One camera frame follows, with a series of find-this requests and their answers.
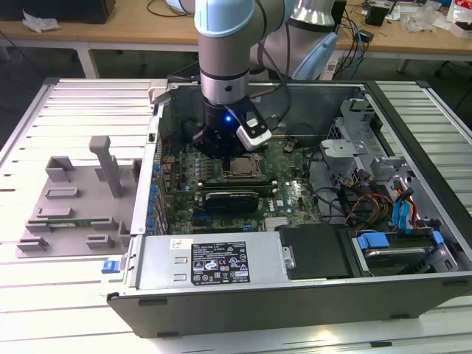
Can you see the tall black box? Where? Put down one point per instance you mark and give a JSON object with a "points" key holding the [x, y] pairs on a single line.
{"points": [[340, 11]]}

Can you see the black plastic shroud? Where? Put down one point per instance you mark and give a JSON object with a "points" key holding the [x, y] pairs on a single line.
{"points": [[313, 250]]}

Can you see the installed green RAM sticks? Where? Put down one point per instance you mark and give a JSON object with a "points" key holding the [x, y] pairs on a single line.
{"points": [[236, 183]]}

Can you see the silver CPU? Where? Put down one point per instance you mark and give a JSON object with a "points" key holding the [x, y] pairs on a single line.
{"points": [[243, 166]]}

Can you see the silver power supply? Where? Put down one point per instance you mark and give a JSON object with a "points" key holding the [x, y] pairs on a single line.
{"points": [[158, 265]]}

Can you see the brown round board component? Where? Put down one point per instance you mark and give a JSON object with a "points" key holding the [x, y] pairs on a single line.
{"points": [[290, 145]]}

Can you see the silver hard disk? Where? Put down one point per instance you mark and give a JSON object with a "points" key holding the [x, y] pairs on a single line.
{"points": [[398, 258]]}

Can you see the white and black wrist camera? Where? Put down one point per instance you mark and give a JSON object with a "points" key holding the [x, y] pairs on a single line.
{"points": [[254, 136]]}

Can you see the wooden desk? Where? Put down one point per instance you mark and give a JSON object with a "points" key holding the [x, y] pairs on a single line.
{"points": [[147, 33]]}

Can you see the gray parts rack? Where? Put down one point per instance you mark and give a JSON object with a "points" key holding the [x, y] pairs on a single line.
{"points": [[85, 206]]}

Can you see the black cylinder component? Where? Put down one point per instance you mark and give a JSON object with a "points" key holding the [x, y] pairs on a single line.
{"points": [[190, 129]]}

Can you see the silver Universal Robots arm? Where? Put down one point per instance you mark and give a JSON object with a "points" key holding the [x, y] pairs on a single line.
{"points": [[221, 48]]}

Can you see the clear plastic bags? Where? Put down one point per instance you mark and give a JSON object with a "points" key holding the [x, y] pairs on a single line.
{"points": [[424, 18]]}

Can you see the red and white bag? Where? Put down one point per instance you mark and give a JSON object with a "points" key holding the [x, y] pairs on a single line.
{"points": [[461, 14]]}

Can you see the small black container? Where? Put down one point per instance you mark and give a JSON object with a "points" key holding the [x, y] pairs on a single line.
{"points": [[376, 16]]}

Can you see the blue disk carrier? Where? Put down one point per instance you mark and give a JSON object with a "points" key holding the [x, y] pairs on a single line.
{"points": [[374, 241]]}

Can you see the white labelled tag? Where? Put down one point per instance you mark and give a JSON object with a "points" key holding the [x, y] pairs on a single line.
{"points": [[331, 68]]}

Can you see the blue case latch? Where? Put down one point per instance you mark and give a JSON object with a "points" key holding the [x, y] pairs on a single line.
{"points": [[110, 266]]}

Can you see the small black device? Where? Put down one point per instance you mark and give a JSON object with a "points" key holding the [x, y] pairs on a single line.
{"points": [[367, 35]]}

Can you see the silver chipset heatsink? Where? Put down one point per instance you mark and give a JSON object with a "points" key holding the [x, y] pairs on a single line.
{"points": [[276, 223]]}

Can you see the crumpled white plastic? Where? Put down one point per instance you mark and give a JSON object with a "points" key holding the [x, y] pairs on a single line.
{"points": [[40, 20]]}

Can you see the silver metal drive cage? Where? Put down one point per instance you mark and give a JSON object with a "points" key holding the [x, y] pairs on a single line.
{"points": [[343, 147]]}

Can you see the black open PC case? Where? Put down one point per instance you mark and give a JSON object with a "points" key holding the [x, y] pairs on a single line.
{"points": [[258, 309]]}

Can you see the green motherboard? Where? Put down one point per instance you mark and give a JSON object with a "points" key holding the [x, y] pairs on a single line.
{"points": [[295, 173]]}

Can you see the black graphics card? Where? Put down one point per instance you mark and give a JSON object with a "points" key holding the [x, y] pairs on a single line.
{"points": [[232, 202]]}

